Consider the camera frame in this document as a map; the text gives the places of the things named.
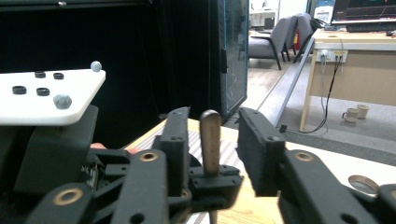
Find grey white striped placemat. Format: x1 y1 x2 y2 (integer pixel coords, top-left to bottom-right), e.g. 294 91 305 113
132 128 247 224

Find computer monitor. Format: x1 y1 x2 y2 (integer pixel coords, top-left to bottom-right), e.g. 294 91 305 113
330 0 396 25

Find black cabinet with glass door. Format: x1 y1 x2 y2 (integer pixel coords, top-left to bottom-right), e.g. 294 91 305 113
157 0 250 120

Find grey chair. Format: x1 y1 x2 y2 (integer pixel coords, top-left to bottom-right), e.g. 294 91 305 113
292 13 316 63
247 17 295 71
281 12 304 62

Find black curtain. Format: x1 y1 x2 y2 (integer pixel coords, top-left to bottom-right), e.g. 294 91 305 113
0 6 219 148

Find white power socket strip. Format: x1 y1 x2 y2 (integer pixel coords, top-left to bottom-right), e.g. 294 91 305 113
317 49 348 63

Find knife with brown handle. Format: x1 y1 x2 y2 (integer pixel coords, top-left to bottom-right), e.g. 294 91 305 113
199 109 222 224

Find black cable under desk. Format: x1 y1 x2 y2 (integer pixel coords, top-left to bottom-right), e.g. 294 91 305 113
300 55 343 134

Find light wooden desk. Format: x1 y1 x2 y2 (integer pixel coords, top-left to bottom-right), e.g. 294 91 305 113
299 28 396 133

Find round table grommet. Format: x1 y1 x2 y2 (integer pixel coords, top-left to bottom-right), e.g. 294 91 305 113
347 175 380 196

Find black keyboard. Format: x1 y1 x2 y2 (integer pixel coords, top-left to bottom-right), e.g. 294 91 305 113
345 22 396 34

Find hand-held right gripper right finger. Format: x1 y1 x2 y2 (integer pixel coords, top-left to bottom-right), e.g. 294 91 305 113
235 106 287 198

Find black metal frame bar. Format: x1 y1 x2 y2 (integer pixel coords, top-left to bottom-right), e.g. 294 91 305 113
0 0 150 13

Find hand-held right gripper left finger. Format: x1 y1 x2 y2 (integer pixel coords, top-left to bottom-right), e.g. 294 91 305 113
160 106 191 198

